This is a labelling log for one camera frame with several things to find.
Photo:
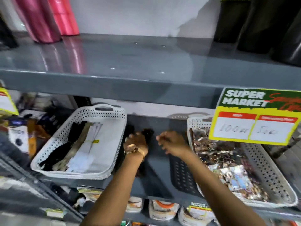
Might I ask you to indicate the person's left hand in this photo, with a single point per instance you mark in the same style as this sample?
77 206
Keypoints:
135 142

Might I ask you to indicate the person's right hand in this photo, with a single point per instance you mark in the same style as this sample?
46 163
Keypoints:
175 143

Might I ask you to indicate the person's right fingers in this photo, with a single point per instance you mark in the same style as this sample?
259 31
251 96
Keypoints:
164 140

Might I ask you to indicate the person's left fingers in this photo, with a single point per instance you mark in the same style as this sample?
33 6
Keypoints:
144 141

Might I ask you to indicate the black hair extension bundle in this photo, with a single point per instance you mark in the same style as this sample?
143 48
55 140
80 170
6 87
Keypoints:
148 134

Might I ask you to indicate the person's left forearm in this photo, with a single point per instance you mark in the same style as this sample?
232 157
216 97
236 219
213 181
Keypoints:
115 192

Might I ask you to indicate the person's right forearm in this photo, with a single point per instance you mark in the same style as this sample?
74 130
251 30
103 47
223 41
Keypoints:
211 185

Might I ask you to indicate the gold wristwatch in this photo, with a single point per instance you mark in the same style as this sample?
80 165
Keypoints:
136 151

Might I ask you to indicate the grey metal shelf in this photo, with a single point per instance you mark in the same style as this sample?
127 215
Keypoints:
157 176
141 68

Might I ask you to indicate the white paper packets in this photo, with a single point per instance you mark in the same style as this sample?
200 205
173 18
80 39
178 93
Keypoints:
91 148

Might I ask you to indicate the pile of shiny foil packets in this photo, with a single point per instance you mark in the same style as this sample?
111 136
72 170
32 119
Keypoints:
225 162

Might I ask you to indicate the black hair pieces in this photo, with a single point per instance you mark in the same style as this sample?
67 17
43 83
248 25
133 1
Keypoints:
68 143

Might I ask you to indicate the crumpled white packet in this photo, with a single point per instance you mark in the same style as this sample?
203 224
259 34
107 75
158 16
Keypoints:
88 196

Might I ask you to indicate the green yellow price sign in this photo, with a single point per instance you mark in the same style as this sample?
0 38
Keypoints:
254 117

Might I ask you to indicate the white perforated plastic basket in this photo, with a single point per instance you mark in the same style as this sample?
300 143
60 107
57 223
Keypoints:
265 167

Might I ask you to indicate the white box with dark print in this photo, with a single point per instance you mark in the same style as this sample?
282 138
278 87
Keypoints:
20 138

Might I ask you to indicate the black foil roll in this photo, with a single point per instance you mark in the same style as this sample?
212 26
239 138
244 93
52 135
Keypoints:
290 44
231 19
261 25

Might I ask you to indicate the yellow edged price tag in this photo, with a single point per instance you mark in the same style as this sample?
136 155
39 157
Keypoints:
6 102

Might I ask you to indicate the bright pink foil roll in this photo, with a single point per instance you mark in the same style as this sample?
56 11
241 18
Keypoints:
64 15

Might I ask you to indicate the dark pink foil roll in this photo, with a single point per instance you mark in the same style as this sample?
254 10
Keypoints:
37 18

